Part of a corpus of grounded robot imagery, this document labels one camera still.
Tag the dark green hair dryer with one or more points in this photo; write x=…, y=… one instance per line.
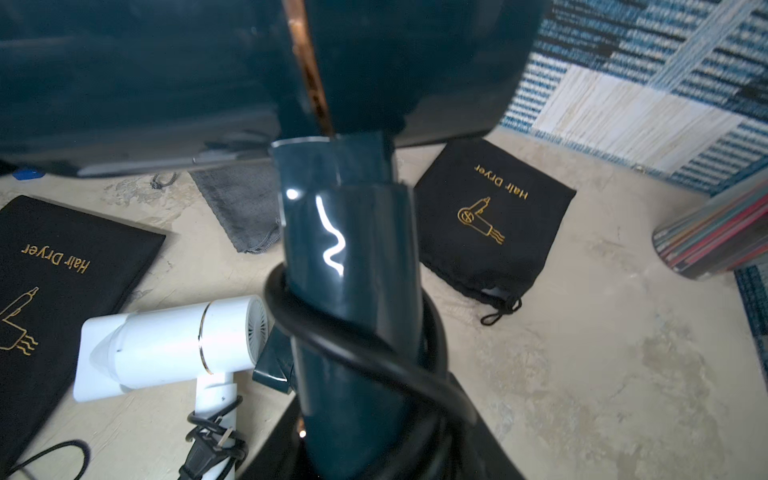
x=328, y=90
x=275, y=366

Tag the striped pencil cup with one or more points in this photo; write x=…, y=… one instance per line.
x=726, y=233

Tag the black hair dryer bag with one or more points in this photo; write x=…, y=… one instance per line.
x=486, y=222

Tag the black bag front left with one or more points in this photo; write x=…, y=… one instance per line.
x=59, y=268

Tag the white hair dryer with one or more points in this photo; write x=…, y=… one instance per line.
x=206, y=342

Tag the grey hair dryer bag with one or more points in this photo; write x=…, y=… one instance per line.
x=244, y=200

